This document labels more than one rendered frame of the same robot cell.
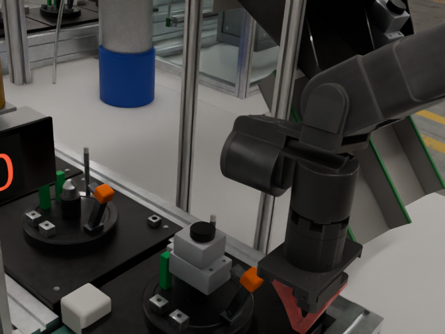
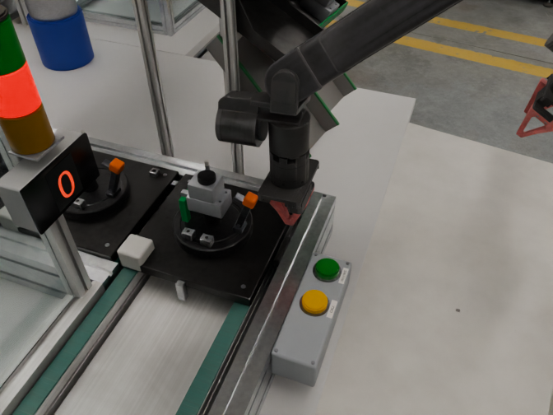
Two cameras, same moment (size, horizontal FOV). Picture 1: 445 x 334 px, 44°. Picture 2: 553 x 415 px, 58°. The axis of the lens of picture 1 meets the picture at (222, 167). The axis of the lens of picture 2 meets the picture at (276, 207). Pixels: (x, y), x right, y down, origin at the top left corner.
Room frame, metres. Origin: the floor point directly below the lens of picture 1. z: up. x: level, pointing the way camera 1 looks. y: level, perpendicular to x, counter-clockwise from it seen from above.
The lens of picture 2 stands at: (-0.10, 0.09, 1.62)
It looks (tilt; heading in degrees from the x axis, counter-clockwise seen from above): 44 degrees down; 343
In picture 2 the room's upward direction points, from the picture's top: straight up
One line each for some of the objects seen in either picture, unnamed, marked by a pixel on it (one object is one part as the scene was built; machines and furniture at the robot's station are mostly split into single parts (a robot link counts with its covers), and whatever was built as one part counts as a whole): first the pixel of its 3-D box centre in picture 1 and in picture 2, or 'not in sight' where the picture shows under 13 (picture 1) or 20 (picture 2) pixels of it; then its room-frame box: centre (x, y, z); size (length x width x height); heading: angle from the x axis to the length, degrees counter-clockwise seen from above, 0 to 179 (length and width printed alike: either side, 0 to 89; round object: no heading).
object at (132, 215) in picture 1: (69, 202); (86, 178); (0.68, 0.22, 1.01); 0.24 x 0.24 x 0.13; 53
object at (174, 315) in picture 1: (179, 320); (206, 240); (0.48, 0.03, 1.00); 0.02 x 0.01 x 0.02; 53
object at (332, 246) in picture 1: (314, 238); (289, 166); (0.44, -0.10, 1.15); 0.10 x 0.07 x 0.07; 144
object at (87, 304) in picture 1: (86, 309); (137, 253); (0.51, 0.15, 0.97); 0.05 x 0.05 x 0.04; 53
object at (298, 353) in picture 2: not in sight; (313, 314); (0.33, -0.11, 0.93); 0.21 x 0.07 x 0.06; 143
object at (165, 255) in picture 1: (165, 270); (184, 209); (0.54, 0.06, 1.01); 0.01 x 0.01 x 0.05; 53
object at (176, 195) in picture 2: (197, 315); (214, 231); (0.53, 0.02, 0.96); 0.24 x 0.24 x 0.02; 53
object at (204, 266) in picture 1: (195, 248); (202, 189); (0.54, 0.02, 1.06); 0.08 x 0.04 x 0.07; 53
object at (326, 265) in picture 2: not in sight; (327, 270); (0.39, -0.15, 0.96); 0.04 x 0.04 x 0.02
